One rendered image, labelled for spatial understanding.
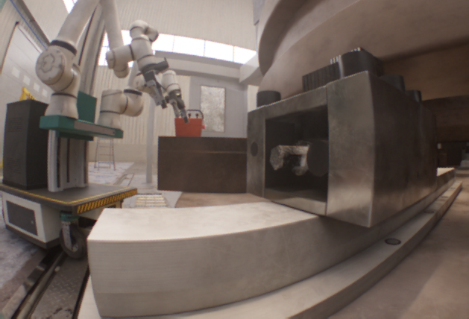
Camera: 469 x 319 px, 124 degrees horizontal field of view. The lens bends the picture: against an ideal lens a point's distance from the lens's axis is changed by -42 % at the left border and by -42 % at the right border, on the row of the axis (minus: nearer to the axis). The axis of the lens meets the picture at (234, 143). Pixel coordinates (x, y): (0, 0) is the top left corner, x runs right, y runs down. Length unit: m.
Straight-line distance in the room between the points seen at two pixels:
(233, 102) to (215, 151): 3.50
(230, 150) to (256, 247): 1.19
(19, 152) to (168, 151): 1.01
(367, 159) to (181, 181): 1.30
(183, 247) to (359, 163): 0.25
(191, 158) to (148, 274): 1.25
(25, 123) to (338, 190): 1.45
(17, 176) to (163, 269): 1.34
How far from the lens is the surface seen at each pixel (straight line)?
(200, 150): 1.45
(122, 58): 1.02
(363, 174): 0.31
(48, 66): 1.04
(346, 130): 0.33
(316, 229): 0.37
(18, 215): 1.44
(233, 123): 4.78
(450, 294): 0.49
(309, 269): 0.37
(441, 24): 0.73
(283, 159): 0.44
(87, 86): 1.61
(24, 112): 1.49
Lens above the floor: 0.56
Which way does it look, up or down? 4 degrees up
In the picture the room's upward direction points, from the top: 1 degrees clockwise
